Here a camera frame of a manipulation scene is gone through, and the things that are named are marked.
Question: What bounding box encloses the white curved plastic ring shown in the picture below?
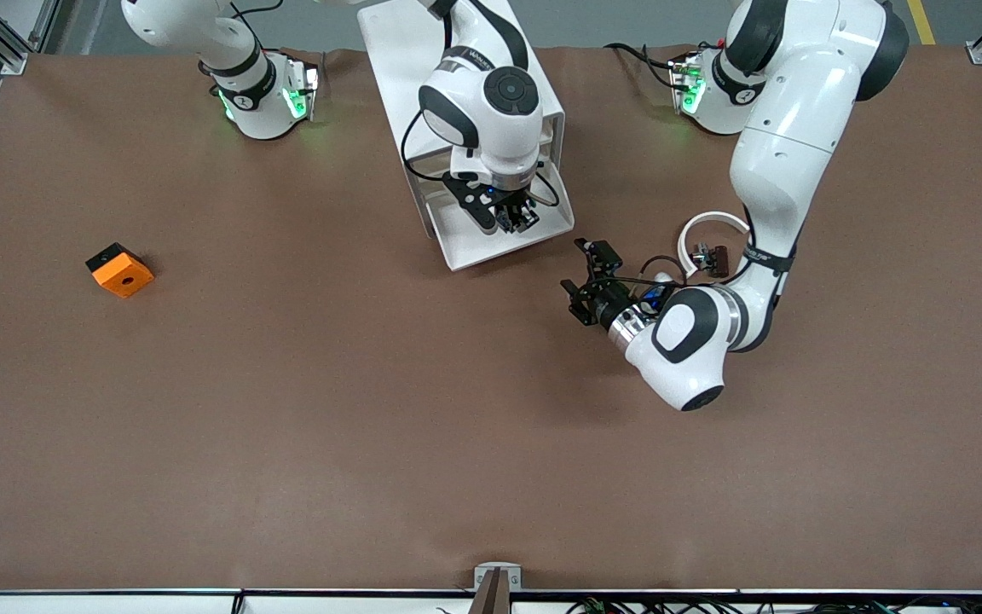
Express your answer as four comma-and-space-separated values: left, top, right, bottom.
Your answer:
676, 211, 754, 281

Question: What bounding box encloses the white table edge rail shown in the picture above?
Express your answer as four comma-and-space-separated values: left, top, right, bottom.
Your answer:
0, 588, 982, 614

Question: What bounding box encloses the black arm base cable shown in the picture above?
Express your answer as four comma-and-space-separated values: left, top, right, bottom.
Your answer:
229, 0, 287, 26
604, 41, 690, 90

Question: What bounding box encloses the silver mounting bracket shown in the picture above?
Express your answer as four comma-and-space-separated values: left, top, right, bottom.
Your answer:
473, 562, 523, 593

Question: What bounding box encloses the black cable bundle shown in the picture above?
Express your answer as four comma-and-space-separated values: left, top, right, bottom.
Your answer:
436, 597, 914, 614

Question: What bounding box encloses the orange and black box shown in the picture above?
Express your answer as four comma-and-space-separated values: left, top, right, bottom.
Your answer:
85, 242, 156, 300

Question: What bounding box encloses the small brown black component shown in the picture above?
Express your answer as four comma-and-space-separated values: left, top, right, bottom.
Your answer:
691, 244, 731, 280

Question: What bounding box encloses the white drawer cabinet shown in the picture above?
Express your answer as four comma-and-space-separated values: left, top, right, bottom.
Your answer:
358, 0, 566, 240

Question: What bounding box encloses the brown table cover sheet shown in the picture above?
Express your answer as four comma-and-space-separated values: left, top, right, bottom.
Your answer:
0, 47, 982, 594

